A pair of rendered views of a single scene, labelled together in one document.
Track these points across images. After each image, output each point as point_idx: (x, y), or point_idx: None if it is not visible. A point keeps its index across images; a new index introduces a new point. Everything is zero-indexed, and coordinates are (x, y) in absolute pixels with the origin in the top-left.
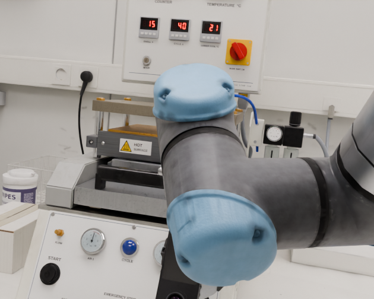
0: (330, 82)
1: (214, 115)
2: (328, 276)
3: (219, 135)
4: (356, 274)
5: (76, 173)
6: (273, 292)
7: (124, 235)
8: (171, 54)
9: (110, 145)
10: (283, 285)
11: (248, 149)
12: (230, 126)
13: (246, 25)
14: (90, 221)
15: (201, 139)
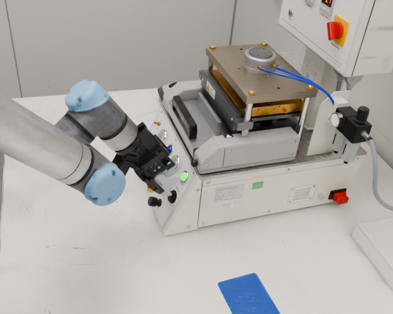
0: None
1: (72, 111)
2: (354, 263)
3: (67, 120)
4: (383, 282)
5: (176, 93)
6: (281, 237)
7: (172, 141)
8: (304, 14)
9: (204, 82)
10: (299, 239)
11: (322, 123)
12: (79, 118)
13: (349, 5)
14: (168, 125)
15: (62, 119)
